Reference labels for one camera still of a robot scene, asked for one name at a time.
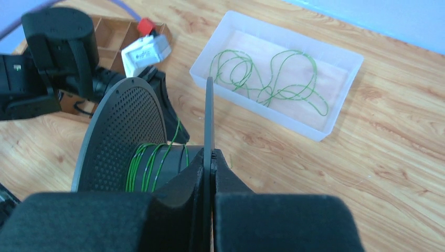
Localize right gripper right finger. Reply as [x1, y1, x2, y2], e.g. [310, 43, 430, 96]
[212, 150, 364, 251]

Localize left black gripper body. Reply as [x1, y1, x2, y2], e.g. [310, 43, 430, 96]
[101, 66, 167, 105]

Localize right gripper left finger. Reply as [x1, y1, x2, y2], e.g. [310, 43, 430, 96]
[1, 152, 205, 251]

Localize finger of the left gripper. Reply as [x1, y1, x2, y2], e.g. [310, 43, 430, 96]
[149, 71, 190, 144]

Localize dark grey spool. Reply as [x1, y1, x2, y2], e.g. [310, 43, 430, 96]
[71, 77, 215, 251]

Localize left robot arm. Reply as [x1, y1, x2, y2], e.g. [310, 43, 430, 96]
[1, 7, 124, 121]

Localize wooden compartment tray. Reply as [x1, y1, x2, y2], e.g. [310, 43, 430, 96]
[14, 14, 174, 116]

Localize translucent plastic bin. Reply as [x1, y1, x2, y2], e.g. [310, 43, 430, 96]
[189, 10, 364, 142]

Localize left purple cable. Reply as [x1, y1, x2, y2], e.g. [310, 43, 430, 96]
[0, 0, 155, 40]

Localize green wires in bin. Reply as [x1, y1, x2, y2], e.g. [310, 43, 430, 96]
[208, 49, 330, 117]

